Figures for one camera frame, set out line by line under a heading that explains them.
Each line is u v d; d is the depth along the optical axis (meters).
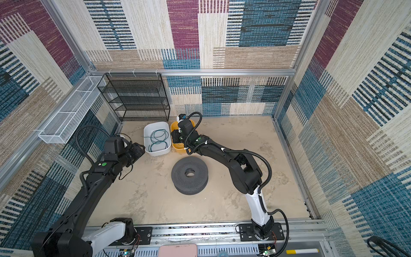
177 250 0.69
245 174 0.56
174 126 1.10
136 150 0.72
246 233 0.73
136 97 1.09
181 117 0.81
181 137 0.78
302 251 0.79
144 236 0.73
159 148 1.04
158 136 1.07
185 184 0.85
